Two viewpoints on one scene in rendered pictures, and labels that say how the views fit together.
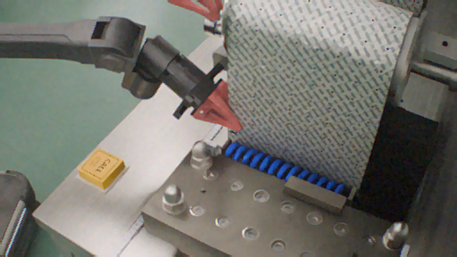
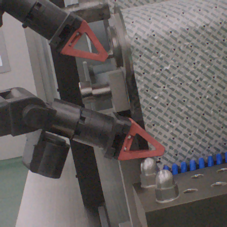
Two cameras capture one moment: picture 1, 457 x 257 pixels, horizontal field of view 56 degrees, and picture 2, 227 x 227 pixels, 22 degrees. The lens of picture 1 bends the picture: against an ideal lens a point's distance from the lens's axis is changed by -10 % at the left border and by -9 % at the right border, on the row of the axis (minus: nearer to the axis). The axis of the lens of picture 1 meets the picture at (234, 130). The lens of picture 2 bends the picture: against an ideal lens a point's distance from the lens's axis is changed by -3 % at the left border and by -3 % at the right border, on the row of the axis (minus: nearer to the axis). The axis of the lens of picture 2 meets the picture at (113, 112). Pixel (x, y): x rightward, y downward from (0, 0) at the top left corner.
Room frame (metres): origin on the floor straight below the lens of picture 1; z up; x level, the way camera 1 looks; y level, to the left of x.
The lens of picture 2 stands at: (-0.25, 0.57, 1.29)
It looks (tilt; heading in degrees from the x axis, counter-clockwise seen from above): 8 degrees down; 328
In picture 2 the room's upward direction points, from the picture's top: 11 degrees counter-clockwise
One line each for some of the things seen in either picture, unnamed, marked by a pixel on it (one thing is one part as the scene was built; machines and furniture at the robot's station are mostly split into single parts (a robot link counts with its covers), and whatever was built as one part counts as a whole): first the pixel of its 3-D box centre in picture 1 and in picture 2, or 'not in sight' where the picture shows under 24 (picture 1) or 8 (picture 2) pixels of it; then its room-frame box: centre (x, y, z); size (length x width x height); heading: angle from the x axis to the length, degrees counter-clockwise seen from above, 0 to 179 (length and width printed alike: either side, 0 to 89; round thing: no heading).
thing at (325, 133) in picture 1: (297, 128); (211, 115); (0.50, -0.09, 1.11); 0.23 x 0.01 x 0.18; 61
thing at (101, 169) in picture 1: (101, 168); not in sight; (0.59, 0.26, 0.91); 0.07 x 0.07 x 0.02; 61
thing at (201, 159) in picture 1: (201, 152); (149, 171); (0.50, 0.05, 1.05); 0.04 x 0.04 x 0.04
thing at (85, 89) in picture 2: (214, 24); (86, 92); (0.68, 0.03, 1.18); 0.04 x 0.02 x 0.04; 151
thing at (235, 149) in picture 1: (286, 173); (222, 162); (0.48, -0.08, 1.03); 0.21 x 0.04 x 0.03; 61
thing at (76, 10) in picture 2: not in sight; (66, 12); (0.87, -0.07, 1.33); 0.06 x 0.03 x 0.03; 61
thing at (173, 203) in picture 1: (172, 195); (165, 184); (0.42, 0.09, 1.05); 0.04 x 0.04 x 0.04
